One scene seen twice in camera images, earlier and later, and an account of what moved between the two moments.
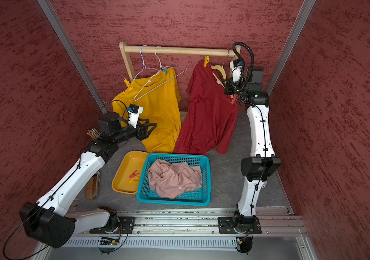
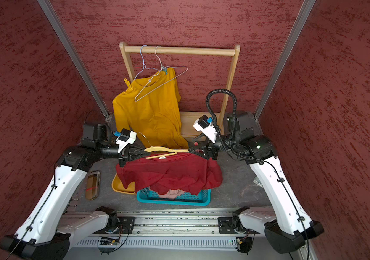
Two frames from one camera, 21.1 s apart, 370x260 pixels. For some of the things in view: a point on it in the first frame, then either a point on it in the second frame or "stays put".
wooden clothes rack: [125, 50] stays put
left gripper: [142, 132] → [129, 156]
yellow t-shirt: [159, 93] stays put
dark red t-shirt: [210, 114] → [187, 171]
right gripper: [229, 86] → [208, 147]
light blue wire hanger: [144, 66] stays put
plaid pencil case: [92, 187] stays put
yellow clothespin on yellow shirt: [127, 83] stays put
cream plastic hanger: [221, 68] → [162, 148]
